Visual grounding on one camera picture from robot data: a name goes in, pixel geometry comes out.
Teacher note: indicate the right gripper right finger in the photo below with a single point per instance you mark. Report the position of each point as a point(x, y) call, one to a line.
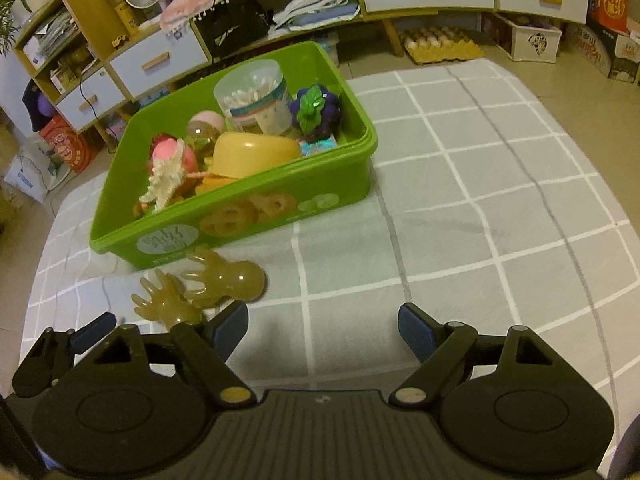
point(441, 350)

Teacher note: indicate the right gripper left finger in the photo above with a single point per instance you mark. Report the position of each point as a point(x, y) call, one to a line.
point(204, 350)

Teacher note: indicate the wooden cabinet with white drawers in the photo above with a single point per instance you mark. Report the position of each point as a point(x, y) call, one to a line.
point(92, 58)

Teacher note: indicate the black bag on shelf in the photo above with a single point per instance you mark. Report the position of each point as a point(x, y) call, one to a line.
point(232, 26)

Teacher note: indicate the orange round lid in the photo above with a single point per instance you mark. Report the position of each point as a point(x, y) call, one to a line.
point(212, 183)

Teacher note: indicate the yellow plastic cup toy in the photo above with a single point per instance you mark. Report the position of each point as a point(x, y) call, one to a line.
point(241, 154)

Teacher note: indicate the purple toy grapes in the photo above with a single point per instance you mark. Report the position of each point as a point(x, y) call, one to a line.
point(316, 113)

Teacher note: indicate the white patterned storage box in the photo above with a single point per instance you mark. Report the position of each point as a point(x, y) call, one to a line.
point(522, 39)

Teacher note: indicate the grey checked table cloth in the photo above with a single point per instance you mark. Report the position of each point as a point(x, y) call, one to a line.
point(481, 210)

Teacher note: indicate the translucent brown toy hand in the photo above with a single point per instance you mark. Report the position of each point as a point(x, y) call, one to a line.
point(166, 303)
point(221, 279)

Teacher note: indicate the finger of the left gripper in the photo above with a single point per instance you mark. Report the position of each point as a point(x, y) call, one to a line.
point(53, 355)

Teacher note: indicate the pink capsule toy ball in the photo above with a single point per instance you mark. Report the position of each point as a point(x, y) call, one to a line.
point(204, 129)

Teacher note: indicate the egg tray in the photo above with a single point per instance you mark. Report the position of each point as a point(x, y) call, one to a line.
point(432, 45)

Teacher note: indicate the green plastic bin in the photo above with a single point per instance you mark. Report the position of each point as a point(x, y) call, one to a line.
point(306, 186)

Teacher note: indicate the clear cotton swab jar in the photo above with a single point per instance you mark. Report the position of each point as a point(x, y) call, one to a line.
point(254, 98)

